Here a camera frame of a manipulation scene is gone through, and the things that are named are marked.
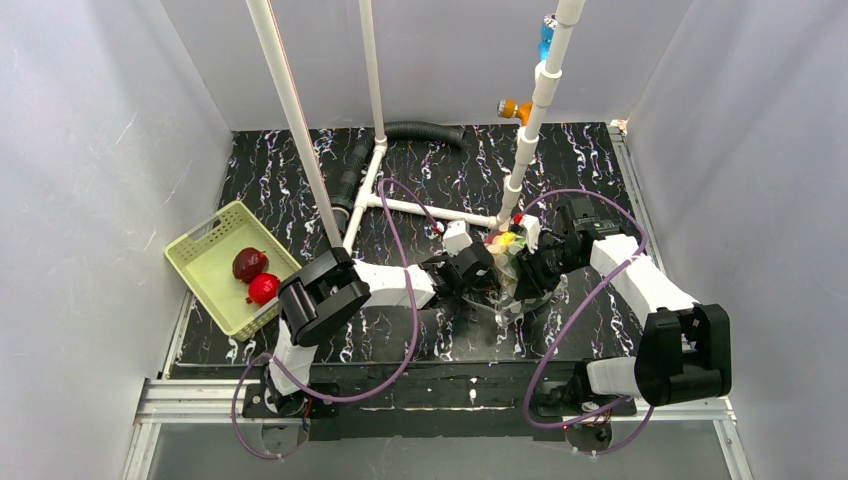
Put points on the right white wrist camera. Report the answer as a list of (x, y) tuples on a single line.
[(529, 228)]

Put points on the white PVC pipe frame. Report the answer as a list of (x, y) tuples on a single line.
[(341, 214)]

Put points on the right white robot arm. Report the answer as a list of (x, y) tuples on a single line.
[(685, 350)]

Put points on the dark red fake fruit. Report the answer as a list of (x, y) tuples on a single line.
[(248, 263)]

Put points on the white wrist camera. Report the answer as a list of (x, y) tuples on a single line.
[(456, 237), (529, 228)]

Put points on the clear polka dot zip bag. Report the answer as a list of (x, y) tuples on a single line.
[(499, 304)]

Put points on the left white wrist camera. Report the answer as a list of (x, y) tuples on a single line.
[(456, 237)]

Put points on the blue clamp knob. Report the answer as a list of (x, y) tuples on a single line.
[(547, 30)]

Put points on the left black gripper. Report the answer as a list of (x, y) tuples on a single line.
[(488, 279)]

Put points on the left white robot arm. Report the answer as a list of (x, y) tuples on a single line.
[(323, 296)]

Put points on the orange clamp knob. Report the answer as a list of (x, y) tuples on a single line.
[(511, 109)]

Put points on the red fake apple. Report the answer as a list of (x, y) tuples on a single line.
[(262, 289)]

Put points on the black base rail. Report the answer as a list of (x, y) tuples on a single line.
[(441, 399)]

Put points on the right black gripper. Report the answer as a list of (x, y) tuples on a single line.
[(524, 273)]

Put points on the light green plastic basket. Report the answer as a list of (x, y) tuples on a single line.
[(204, 258)]

